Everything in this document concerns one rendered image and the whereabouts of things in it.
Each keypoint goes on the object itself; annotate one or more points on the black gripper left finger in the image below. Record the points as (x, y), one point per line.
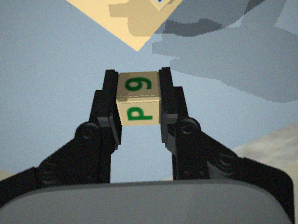
(80, 158)

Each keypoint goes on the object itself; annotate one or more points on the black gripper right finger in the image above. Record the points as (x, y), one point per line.
(199, 156)

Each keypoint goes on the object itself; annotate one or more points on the beige flat mat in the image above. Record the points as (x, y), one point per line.
(133, 21)

